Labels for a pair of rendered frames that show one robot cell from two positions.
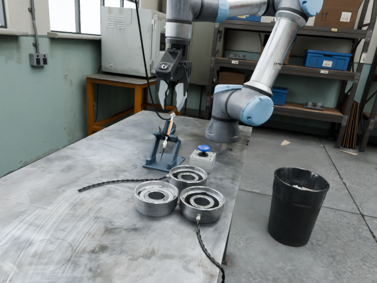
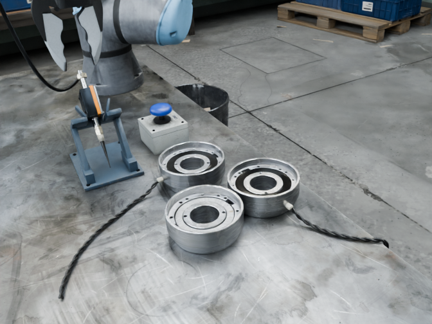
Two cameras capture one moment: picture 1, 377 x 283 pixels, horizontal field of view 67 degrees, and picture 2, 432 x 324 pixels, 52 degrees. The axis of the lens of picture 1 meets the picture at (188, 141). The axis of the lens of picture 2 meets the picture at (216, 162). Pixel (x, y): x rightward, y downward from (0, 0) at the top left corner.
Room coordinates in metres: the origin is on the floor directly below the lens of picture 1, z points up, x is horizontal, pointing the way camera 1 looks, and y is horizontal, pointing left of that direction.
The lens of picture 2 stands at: (0.21, 0.35, 1.20)
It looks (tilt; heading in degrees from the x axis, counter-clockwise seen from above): 32 degrees down; 320
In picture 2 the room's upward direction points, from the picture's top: 4 degrees counter-clockwise
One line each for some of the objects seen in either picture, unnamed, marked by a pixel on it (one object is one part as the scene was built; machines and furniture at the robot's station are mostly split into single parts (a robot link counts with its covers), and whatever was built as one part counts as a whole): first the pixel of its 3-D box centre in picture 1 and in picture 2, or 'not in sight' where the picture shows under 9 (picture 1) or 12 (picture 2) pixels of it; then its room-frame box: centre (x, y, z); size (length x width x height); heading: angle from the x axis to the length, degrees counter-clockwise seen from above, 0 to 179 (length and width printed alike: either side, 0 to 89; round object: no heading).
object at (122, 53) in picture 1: (141, 44); not in sight; (3.21, 0.60, 1.10); 0.62 x 0.61 x 0.65; 166
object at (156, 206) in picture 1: (156, 198); (204, 218); (0.59, 0.06, 0.82); 0.10 x 0.10 x 0.04
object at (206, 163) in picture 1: (202, 160); (162, 129); (0.84, -0.05, 0.82); 0.08 x 0.07 x 0.05; 166
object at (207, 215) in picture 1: (201, 204); (263, 187); (0.58, -0.04, 0.82); 0.10 x 0.10 x 0.04
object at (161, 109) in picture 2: (203, 153); (161, 117); (0.84, -0.05, 0.85); 0.04 x 0.04 x 0.05
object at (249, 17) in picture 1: (243, 13); not in sight; (4.28, -0.58, 1.61); 0.52 x 0.38 x 0.22; 79
